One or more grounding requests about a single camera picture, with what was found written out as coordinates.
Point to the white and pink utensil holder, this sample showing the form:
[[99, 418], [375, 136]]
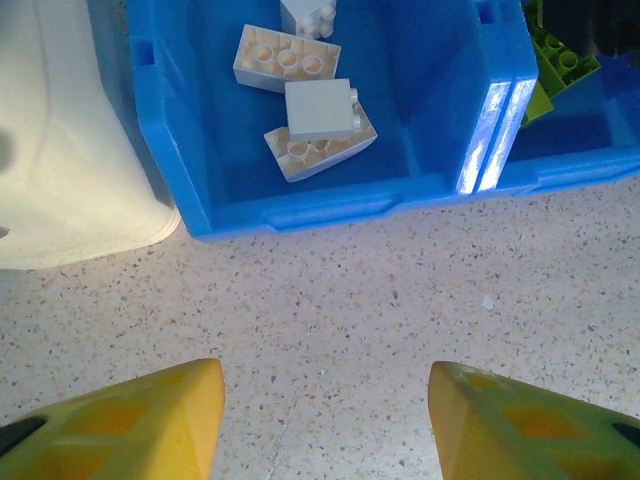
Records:
[[65, 150]]

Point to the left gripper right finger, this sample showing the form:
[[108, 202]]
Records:
[[525, 430]]

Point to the small white lego brick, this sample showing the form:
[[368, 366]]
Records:
[[320, 110], [305, 17]]

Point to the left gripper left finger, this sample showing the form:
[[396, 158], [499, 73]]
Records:
[[125, 430]]

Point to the blue plastic bin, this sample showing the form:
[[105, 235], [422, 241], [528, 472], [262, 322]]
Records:
[[575, 145], [440, 100]]

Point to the long green lego brick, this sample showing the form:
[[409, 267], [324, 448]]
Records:
[[565, 60]]

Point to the small green lego brick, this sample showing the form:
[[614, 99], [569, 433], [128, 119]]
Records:
[[537, 102]]

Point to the long white lego brick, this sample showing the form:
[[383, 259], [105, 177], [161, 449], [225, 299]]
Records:
[[325, 155], [280, 55]]

